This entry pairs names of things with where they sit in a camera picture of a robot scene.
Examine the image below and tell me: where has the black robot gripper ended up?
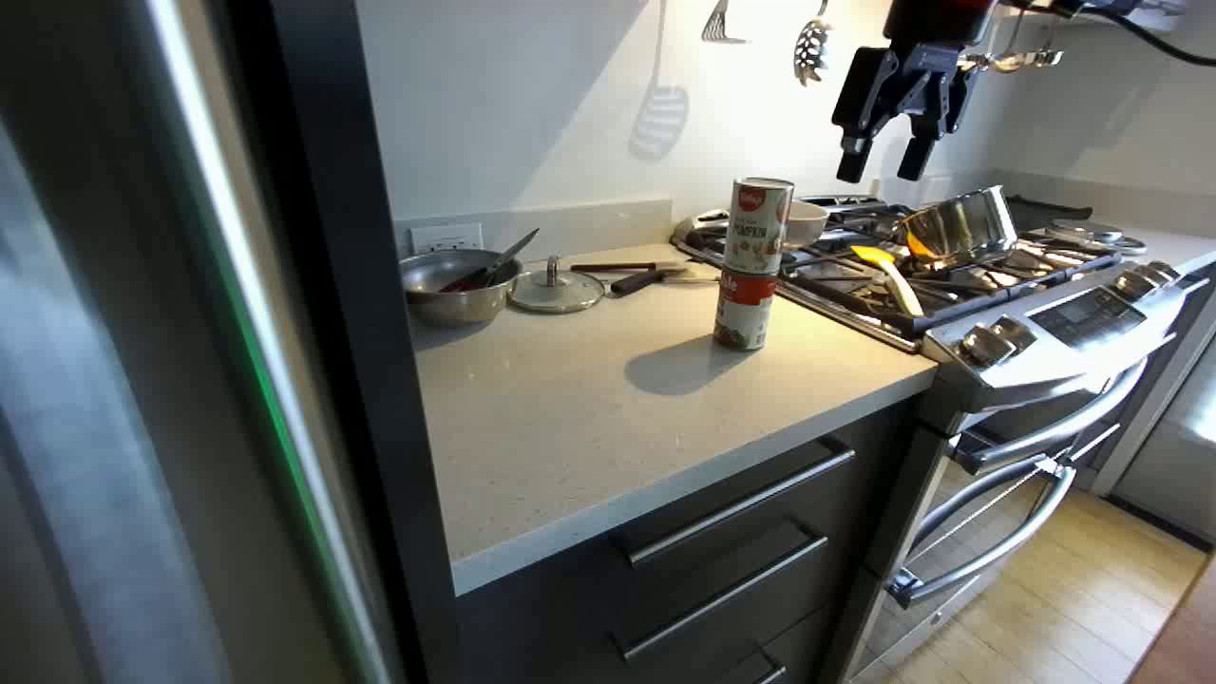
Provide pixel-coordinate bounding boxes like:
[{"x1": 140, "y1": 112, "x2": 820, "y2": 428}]
[{"x1": 833, "y1": 0, "x2": 992, "y2": 183}]

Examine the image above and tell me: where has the yellow handled spatula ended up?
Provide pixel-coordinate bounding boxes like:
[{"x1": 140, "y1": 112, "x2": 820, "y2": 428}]
[{"x1": 853, "y1": 244, "x2": 923, "y2": 320}]

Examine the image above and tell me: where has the hanging slotted spatula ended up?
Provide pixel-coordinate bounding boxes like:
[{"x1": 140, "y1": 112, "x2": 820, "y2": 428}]
[{"x1": 629, "y1": 30, "x2": 688, "y2": 162}]

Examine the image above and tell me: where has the dark grey drawer cabinet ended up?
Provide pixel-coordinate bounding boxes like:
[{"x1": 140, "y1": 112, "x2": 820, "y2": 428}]
[{"x1": 460, "y1": 405, "x2": 916, "y2": 684}]

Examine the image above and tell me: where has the black handled can opener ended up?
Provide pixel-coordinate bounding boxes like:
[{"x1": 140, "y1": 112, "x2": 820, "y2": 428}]
[{"x1": 571, "y1": 260, "x2": 688, "y2": 295}]

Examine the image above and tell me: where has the stainless steel refrigerator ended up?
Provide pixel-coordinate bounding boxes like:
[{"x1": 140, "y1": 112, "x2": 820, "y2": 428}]
[{"x1": 0, "y1": 0, "x2": 460, "y2": 684}]

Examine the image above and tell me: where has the round metal pot lid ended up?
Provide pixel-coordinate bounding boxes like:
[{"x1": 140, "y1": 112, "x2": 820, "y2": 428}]
[{"x1": 508, "y1": 253, "x2": 603, "y2": 315}]

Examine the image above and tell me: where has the hanging metal whisk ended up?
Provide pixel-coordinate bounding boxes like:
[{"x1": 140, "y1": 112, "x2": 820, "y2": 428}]
[{"x1": 793, "y1": 0, "x2": 833, "y2": 83}]

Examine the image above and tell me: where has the steel mixing bowl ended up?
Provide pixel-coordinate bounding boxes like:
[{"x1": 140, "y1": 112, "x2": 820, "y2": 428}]
[{"x1": 400, "y1": 252, "x2": 521, "y2": 325}]

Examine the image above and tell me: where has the stainless steel gas stove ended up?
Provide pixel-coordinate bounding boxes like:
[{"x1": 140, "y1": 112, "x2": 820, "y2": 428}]
[{"x1": 668, "y1": 186, "x2": 1216, "y2": 684}]

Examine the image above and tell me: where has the soup can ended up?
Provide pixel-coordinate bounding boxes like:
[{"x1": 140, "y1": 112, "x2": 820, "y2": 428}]
[
  {"x1": 725, "y1": 178, "x2": 793, "y2": 273},
  {"x1": 716, "y1": 271, "x2": 777, "y2": 354}
]

